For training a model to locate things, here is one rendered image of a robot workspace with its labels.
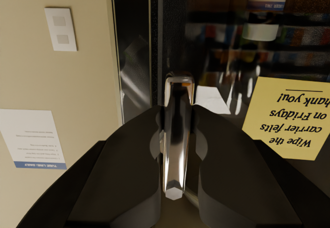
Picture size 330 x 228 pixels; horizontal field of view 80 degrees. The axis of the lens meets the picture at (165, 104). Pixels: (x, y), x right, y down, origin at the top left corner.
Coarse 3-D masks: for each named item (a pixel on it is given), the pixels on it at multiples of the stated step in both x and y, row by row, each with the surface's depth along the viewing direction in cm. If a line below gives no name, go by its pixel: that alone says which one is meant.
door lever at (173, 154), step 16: (176, 80) 10; (192, 80) 10; (176, 96) 10; (192, 96) 11; (176, 112) 11; (176, 128) 11; (160, 144) 18; (176, 144) 12; (176, 160) 12; (176, 176) 13; (176, 192) 13
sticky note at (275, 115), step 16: (272, 80) 15; (288, 80) 15; (256, 96) 16; (272, 96) 16; (288, 96) 16; (304, 96) 16; (320, 96) 16; (256, 112) 16; (272, 112) 16; (288, 112) 16; (304, 112) 16; (320, 112) 16; (256, 128) 17; (272, 128) 17; (288, 128) 17; (304, 128) 17; (320, 128) 17; (272, 144) 18; (288, 144) 18; (304, 144) 18; (320, 144) 18
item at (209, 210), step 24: (192, 120) 12; (216, 120) 10; (216, 144) 9; (240, 144) 9; (216, 168) 7; (240, 168) 7; (264, 168) 7; (216, 192) 6; (240, 192) 6; (264, 192) 6; (216, 216) 7; (240, 216) 6; (264, 216) 6; (288, 216) 6
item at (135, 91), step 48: (144, 0) 13; (192, 0) 13; (240, 0) 13; (288, 0) 13; (144, 48) 14; (192, 48) 14; (240, 48) 14; (288, 48) 14; (144, 96) 16; (240, 96) 16; (192, 144) 18; (192, 192) 21
